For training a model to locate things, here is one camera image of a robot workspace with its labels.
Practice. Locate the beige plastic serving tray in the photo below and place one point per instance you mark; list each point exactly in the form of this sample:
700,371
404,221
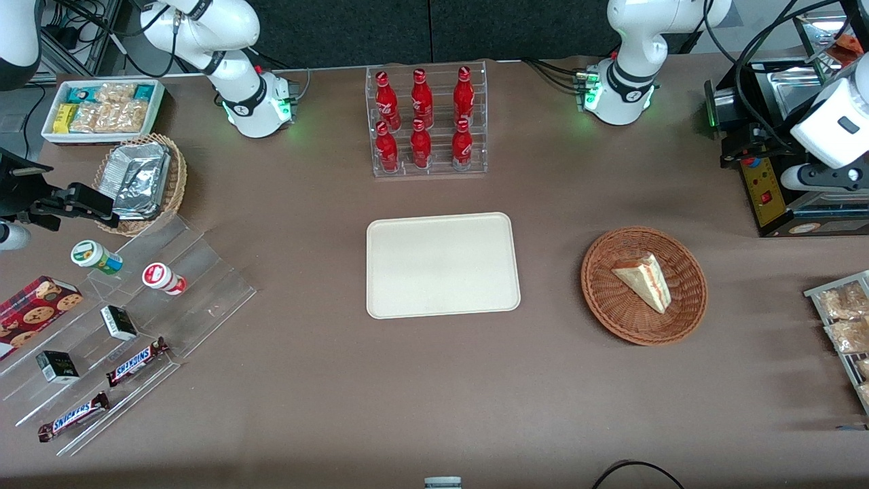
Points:
441,265

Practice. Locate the green lid white cup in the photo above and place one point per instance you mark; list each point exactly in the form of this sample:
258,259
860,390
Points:
91,255

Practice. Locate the brown round wicker basket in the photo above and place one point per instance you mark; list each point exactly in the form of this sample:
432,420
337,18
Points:
611,305

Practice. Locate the red lid white cup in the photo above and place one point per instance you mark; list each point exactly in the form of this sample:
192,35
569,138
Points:
159,277

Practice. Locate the light woven wicker basket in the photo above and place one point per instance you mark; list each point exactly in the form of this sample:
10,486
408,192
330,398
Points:
178,176

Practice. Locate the small black box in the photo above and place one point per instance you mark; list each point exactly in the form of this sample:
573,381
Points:
119,322
58,367

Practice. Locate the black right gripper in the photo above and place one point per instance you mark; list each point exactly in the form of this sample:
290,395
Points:
19,192

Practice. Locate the brown Snickers bar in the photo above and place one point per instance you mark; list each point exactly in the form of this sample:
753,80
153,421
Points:
73,416
136,362

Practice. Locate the silver foil pack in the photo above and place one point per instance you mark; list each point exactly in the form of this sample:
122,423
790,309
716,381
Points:
139,193
139,155

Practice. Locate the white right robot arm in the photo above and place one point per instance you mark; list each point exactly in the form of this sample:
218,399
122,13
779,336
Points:
237,75

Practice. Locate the orange fried food piece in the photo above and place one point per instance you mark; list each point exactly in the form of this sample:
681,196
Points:
852,44

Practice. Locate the clear acrylic bottle rack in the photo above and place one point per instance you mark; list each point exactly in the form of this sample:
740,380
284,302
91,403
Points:
441,170

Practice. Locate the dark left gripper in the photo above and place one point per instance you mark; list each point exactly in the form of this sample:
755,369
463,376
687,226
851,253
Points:
766,135

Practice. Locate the red cola bottle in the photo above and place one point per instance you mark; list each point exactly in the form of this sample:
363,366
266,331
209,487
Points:
464,98
421,148
421,100
387,102
462,148
387,149

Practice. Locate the clear acrylic stepped display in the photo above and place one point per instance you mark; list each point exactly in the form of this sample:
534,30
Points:
204,272

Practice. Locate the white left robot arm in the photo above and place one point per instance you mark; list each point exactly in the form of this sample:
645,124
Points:
628,68

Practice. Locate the yellow snack packet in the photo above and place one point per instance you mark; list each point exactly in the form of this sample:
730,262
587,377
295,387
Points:
64,119

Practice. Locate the grey white small object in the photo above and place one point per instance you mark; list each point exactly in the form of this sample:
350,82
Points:
442,483

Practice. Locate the clear cracker bag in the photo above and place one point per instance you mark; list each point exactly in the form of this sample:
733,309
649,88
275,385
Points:
115,93
89,117
125,117

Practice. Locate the red plaid cookie box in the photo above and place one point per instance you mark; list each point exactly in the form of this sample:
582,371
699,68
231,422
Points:
34,312

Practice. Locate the teal snack packet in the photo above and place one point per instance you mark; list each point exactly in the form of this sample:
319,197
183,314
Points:
83,94
144,92

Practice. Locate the clear bag of snacks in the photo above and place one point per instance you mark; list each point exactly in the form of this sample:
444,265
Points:
848,336
865,394
863,368
842,302

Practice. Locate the black hot food warmer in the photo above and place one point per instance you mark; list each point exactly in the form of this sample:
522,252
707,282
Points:
774,204

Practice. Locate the triangle sandwich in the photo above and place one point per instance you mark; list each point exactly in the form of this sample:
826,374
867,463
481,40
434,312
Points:
645,278

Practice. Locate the white rectangular snack bin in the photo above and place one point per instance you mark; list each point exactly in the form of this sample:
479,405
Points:
54,136

